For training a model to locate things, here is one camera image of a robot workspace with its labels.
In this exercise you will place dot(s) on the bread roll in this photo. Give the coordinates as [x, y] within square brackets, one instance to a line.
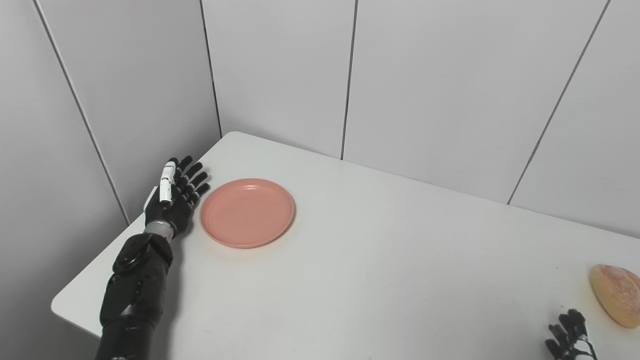
[617, 295]

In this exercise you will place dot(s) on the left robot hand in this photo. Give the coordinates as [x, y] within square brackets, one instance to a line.
[172, 202]

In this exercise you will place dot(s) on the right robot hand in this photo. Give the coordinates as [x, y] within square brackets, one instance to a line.
[570, 337]

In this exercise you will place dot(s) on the pink plate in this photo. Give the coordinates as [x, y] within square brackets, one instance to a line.
[247, 213]

